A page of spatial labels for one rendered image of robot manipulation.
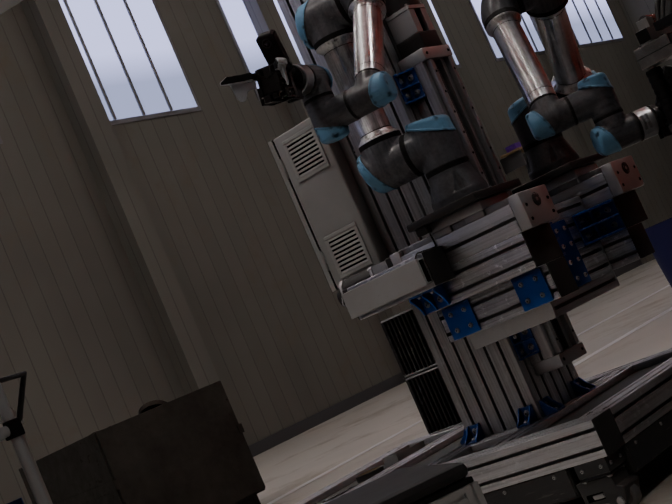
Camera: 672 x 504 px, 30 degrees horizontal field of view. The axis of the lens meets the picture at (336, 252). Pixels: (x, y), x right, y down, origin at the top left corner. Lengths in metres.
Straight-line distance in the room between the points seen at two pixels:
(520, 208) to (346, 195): 0.65
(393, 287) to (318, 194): 0.54
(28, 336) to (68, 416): 0.81
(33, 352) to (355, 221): 8.43
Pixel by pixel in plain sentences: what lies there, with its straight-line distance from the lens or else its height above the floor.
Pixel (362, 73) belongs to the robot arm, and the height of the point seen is 1.17.
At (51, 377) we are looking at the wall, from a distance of 11.74.
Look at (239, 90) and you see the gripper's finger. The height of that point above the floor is 1.22.
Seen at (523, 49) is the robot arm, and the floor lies 1.10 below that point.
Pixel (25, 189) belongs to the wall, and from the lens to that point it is 12.33.
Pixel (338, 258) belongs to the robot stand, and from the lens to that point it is 3.53.
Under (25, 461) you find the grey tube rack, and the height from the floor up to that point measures 0.66.
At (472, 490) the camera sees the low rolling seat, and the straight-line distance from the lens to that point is 2.19.
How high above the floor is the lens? 0.59
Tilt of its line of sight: 4 degrees up
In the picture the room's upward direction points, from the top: 24 degrees counter-clockwise
